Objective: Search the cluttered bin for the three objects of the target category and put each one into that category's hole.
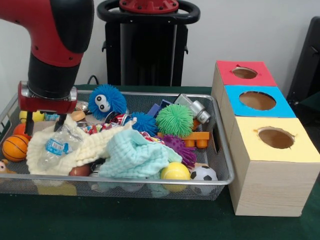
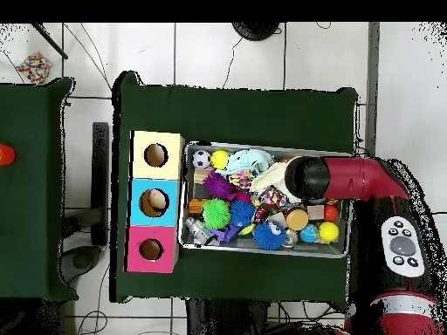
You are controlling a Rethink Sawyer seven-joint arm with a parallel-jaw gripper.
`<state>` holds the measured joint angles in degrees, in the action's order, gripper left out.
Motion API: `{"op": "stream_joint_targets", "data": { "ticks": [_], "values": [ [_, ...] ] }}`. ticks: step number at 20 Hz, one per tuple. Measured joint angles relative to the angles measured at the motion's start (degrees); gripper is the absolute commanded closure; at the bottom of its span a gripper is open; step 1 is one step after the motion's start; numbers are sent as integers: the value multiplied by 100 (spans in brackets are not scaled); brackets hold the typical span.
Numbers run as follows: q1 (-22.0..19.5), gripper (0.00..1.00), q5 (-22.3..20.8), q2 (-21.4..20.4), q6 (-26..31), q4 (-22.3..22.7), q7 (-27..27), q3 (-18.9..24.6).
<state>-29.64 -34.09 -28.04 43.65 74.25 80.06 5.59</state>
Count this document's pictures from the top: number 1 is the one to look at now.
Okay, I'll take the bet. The yellow tennis ball toy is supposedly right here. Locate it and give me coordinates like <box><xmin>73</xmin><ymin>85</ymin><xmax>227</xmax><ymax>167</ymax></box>
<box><xmin>160</xmin><ymin>161</ymin><xmax>191</xmax><ymax>181</ymax></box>

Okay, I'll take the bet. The brown monkey plush toy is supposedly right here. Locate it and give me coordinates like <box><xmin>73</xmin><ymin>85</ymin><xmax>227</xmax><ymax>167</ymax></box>
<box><xmin>0</xmin><ymin>159</ymin><xmax>17</xmax><ymax>175</ymax></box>

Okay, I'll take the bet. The black upright panel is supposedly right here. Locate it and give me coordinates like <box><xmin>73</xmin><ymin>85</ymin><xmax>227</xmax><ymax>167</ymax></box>
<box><xmin>286</xmin><ymin>16</ymin><xmax>320</xmax><ymax>106</ymax></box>

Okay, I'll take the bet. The dark green table cloth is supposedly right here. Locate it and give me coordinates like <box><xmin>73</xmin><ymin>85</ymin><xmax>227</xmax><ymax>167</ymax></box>
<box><xmin>0</xmin><ymin>84</ymin><xmax>320</xmax><ymax>240</ymax></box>
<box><xmin>298</xmin><ymin>91</ymin><xmax>320</xmax><ymax>107</ymax></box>

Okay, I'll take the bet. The black cable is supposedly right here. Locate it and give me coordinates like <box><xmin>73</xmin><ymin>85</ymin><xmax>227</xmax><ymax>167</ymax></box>
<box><xmin>86</xmin><ymin>74</ymin><xmax>100</xmax><ymax>85</ymax></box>

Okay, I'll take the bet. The small soccer ball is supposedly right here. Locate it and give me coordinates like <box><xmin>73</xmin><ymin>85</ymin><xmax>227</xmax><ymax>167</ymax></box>
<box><xmin>190</xmin><ymin>166</ymin><xmax>219</xmax><ymax>182</ymax></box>

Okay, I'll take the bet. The blue spiky rubber ball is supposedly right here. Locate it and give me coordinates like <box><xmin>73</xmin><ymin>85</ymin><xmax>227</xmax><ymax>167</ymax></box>
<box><xmin>88</xmin><ymin>84</ymin><xmax>128</xmax><ymax>121</ymax></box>

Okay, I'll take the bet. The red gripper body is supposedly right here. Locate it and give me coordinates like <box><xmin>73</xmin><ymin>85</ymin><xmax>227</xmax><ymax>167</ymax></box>
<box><xmin>17</xmin><ymin>94</ymin><xmax>78</xmax><ymax>115</ymax></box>

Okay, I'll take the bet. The crushed clear plastic bottle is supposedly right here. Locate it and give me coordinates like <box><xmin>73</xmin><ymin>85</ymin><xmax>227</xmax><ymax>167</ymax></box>
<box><xmin>37</xmin><ymin>124</ymin><xmax>85</xmax><ymax>171</ymax></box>

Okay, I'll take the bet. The wooden box with three holes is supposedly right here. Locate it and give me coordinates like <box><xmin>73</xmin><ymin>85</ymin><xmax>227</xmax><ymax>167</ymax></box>
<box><xmin>210</xmin><ymin>59</ymin><xmax>320</xmax><ymax>217</ymax></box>

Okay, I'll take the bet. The green spiky rubber ball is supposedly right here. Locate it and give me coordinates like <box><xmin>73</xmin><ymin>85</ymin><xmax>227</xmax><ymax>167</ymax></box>
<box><xmin>155</xmin><ymin>104</ymin><xmax>195</xmax><ymax>138</ymax></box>

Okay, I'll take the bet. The mint green muslin cloth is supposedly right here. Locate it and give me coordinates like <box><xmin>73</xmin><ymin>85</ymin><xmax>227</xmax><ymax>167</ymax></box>
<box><xmin>98</xmin><ymin>131</ymin><xmax>183</xmax><ymax>180</ymax></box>

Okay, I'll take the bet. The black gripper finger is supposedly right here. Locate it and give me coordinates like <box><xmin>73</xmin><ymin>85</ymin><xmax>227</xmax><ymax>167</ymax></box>
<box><xmin>24</xmin><ymin>110</ymin><xmax>34</xmax><ymax>137</ymax></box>
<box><xmin>53</xmin><ymin>112</ymin><xmax>68</xmax><ymax>133</ymax></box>

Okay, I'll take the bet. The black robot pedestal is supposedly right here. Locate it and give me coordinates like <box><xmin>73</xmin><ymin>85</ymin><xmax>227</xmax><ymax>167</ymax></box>
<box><xmin>96</xmin><ymin>0</ymin><xmax>201</xmax><ymax>87</ymax></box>

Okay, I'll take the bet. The purple spiky rubber ball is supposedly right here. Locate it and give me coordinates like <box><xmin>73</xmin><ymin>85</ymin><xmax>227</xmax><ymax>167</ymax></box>
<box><xmin>161</xmin><ymin>134</ymin><xmax>198</xmax><ymax>168</ymax></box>

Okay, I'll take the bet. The silver mesh bin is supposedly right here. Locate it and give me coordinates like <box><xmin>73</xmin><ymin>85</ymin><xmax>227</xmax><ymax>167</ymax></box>
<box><xmin>0</xmin><ymin>87</ymin><xmax>235</xmax><ymax>201</ymax></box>

